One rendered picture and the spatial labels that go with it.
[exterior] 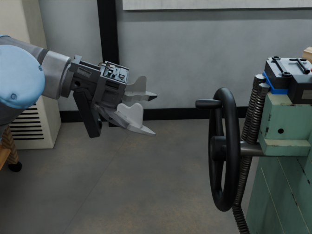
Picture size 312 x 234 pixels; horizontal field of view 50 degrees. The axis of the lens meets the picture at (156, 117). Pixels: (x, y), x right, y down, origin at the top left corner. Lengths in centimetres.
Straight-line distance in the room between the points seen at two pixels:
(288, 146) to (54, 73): 50
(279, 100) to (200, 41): 141
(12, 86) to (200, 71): 178
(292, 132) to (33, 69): 53
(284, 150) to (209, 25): 141
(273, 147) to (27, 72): 51
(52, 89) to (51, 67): 4
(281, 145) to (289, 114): 7
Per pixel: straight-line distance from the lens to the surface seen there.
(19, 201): 191
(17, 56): 52
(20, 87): 50
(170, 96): 225
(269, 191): 106
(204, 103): 75
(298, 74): 75
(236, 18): 211
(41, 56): 68
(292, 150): 78
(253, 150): 82
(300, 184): 85
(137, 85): 75
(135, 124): 66
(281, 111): 74
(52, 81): 67
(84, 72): 67
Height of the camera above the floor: 132
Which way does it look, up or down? 34 degrees down
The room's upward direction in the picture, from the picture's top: straight up
